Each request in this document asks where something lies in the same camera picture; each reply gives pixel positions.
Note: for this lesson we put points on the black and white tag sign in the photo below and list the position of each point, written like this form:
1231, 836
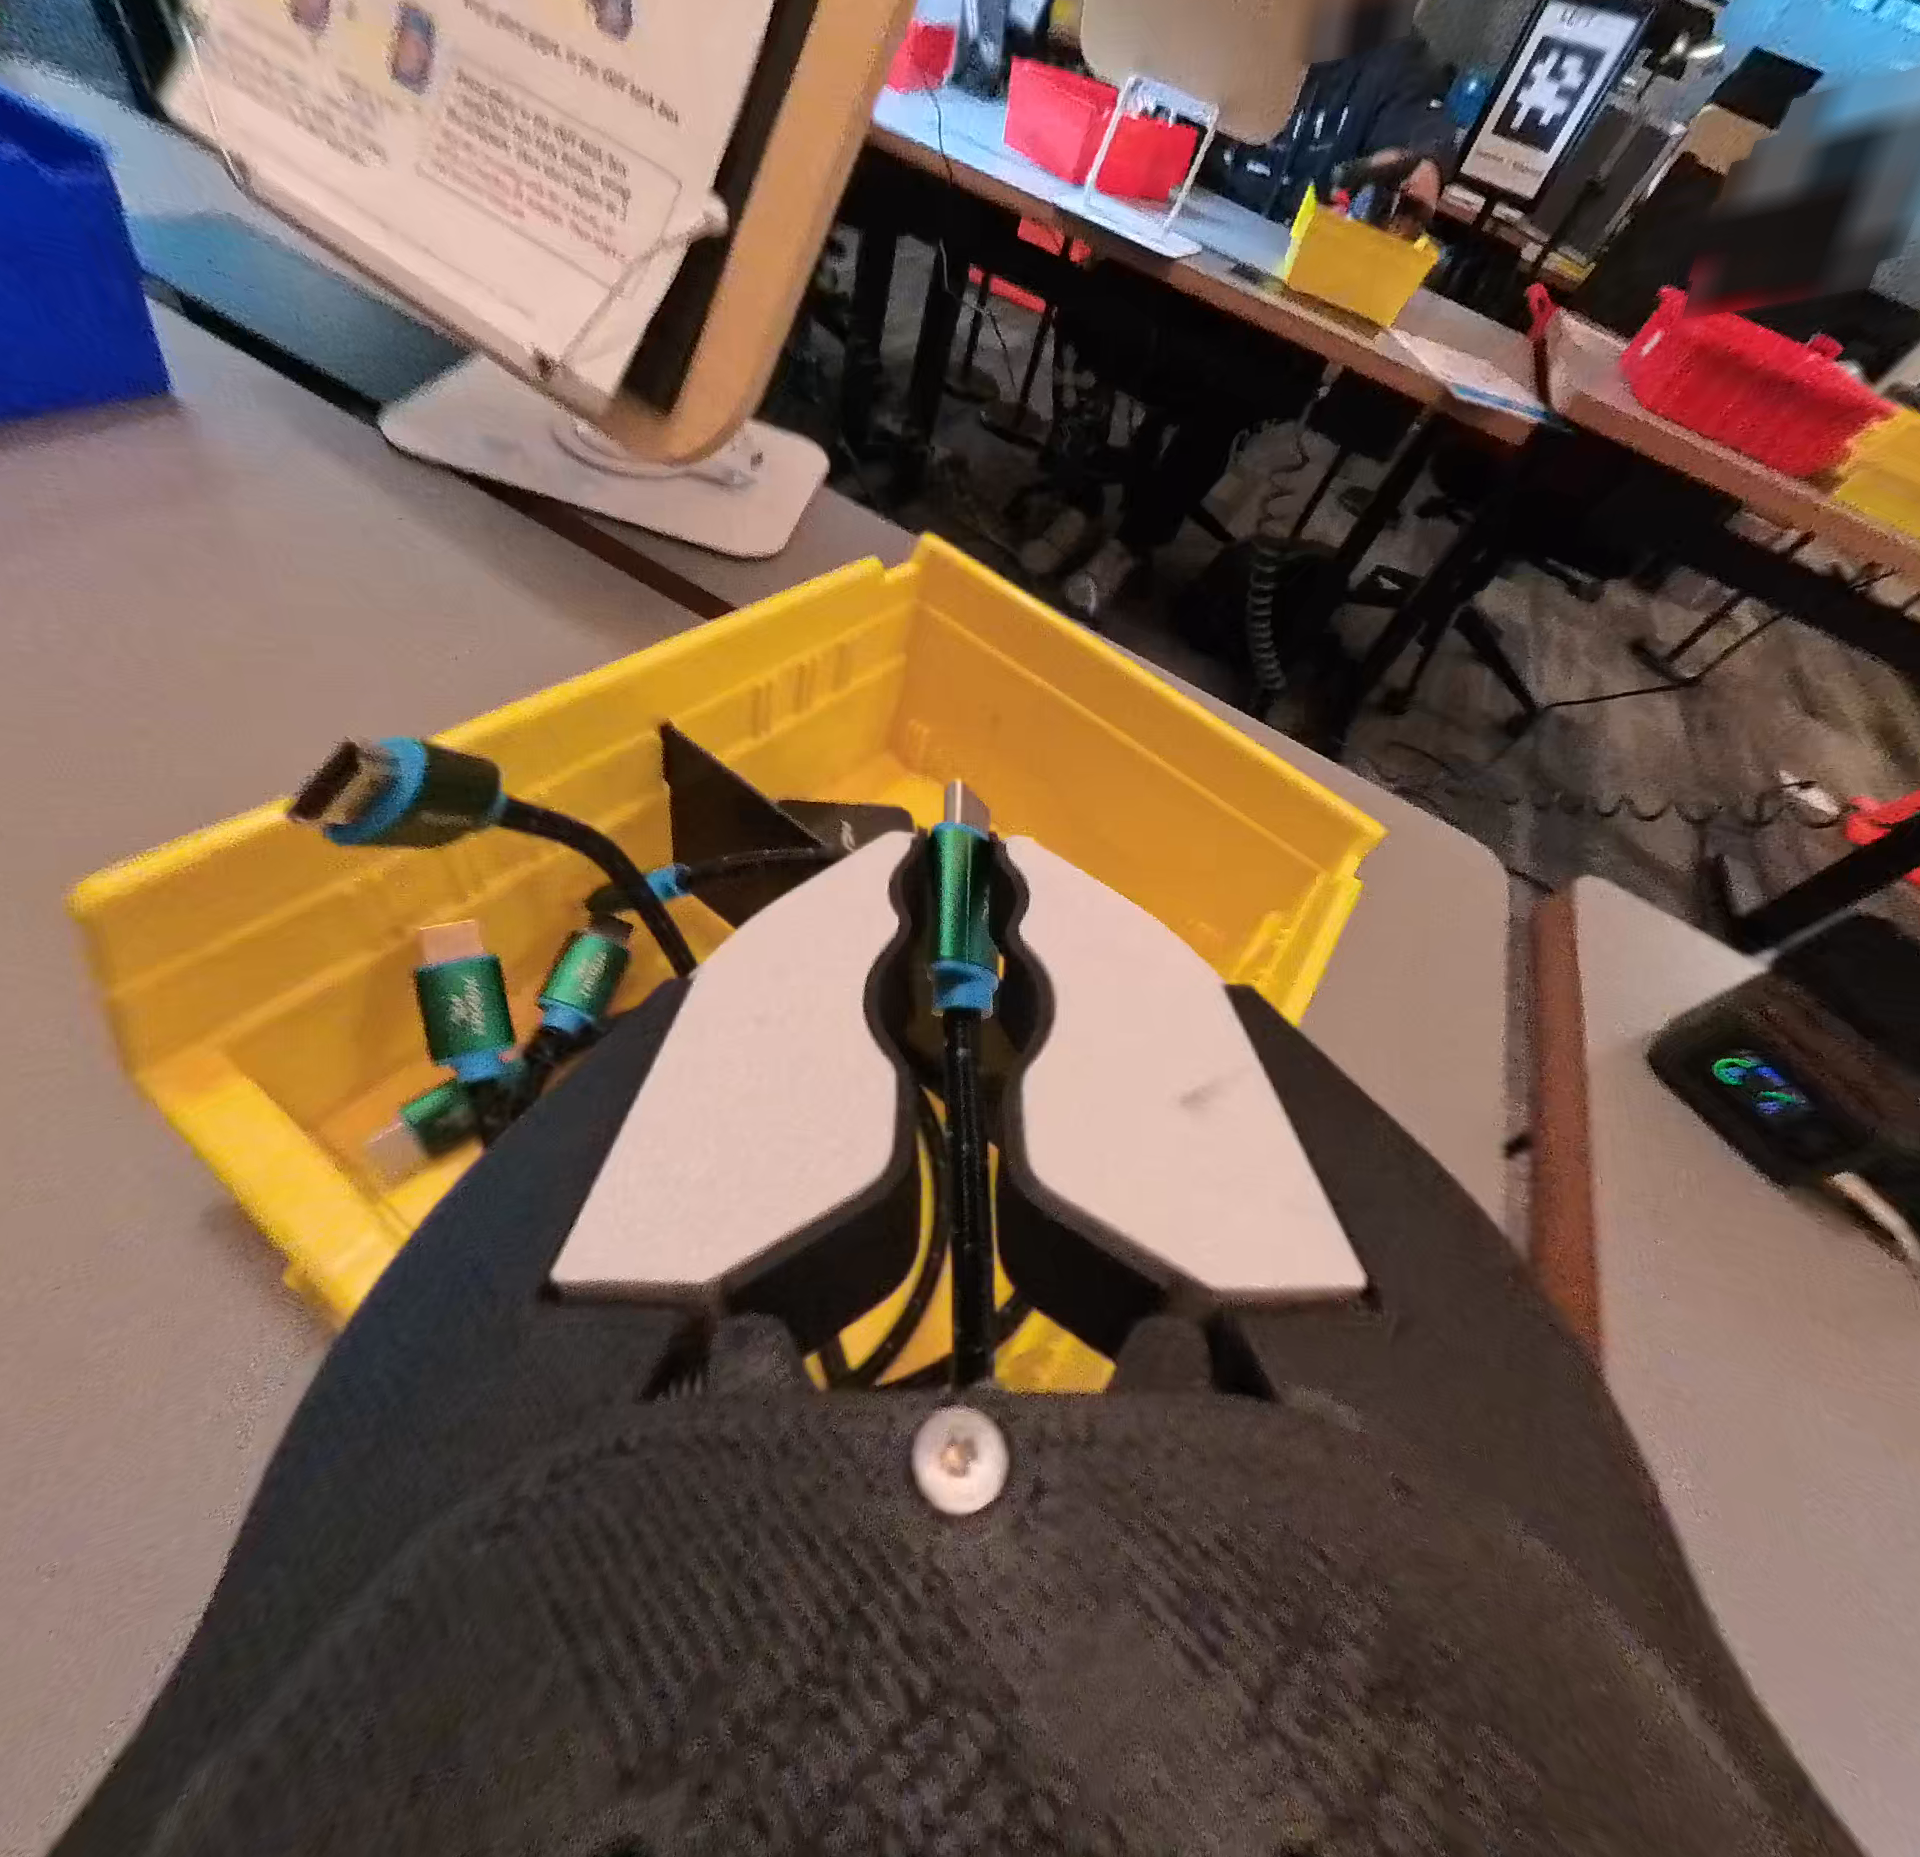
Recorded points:
1560, 96

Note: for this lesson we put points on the red woven basket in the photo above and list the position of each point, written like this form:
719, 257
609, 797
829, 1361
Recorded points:
1748, 387

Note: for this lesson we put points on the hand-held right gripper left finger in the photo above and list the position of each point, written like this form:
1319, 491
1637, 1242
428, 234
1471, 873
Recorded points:
750, 1109

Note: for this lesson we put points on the black bin divider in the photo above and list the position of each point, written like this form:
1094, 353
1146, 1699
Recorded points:
720, 815

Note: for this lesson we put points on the wooden document stand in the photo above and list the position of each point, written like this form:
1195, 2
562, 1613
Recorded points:
795, 238
1200, 28

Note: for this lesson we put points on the red clamp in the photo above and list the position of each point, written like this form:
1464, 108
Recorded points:
1888, 818

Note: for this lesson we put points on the long brown-edged table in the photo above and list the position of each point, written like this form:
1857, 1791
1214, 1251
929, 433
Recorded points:
1351, 331

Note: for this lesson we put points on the black device with glowing display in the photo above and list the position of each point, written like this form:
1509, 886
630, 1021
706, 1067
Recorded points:
1786, 1093

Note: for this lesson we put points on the red plastic bin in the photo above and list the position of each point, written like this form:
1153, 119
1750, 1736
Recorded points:
1072, 125
919, 55

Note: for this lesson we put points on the printed instruction sheet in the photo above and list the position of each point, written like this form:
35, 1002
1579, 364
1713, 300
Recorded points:
495, 134

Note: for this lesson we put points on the blue plastic bin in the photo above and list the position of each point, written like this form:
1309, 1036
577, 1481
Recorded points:
61, 281

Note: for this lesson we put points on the white paper sheet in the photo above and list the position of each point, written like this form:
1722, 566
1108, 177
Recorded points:
1479, 374

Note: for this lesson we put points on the black bar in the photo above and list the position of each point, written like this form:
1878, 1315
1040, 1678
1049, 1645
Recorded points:
1829, 884

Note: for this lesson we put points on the small yellow plastic bin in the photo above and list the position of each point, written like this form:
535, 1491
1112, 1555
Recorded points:
1888, 475
1358, 275

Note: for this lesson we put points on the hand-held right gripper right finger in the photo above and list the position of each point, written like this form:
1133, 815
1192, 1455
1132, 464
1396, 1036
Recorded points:
1169, 1109

